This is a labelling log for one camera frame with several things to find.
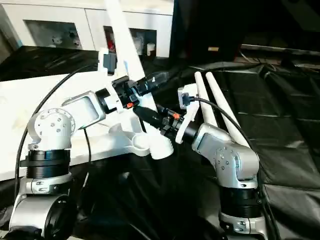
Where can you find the small yellow label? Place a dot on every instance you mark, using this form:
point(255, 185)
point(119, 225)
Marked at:
point(214, 48)

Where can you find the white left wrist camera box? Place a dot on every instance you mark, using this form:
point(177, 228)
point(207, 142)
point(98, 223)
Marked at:
point(106, 60)

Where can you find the long dark metal bar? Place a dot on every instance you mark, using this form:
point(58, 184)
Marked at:
point(275, 49)

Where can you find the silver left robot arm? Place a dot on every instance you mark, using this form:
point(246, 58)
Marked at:
point(52, 130)

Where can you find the white plastic table leg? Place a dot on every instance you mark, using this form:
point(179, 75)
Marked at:
point(225, 105)
point(205, 95)
point(127, 45)

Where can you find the red bottle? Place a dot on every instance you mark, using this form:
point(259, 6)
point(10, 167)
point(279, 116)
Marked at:
point(110, 42)

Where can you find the white glass-door cabinet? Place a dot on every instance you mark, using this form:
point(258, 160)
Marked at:
point(87, 22)

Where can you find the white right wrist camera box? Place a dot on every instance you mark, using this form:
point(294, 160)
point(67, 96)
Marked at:
point(190, 112)

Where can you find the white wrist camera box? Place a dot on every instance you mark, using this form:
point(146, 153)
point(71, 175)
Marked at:
point(106, 60)
point(190, 112)

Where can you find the white plastic table top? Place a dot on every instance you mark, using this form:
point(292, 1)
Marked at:
point(15, 112)

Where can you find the black shiny mat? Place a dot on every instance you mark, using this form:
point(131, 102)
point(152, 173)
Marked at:
point(275, 112)

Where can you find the white jar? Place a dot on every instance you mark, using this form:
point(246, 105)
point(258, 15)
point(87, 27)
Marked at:
point(150, 49)

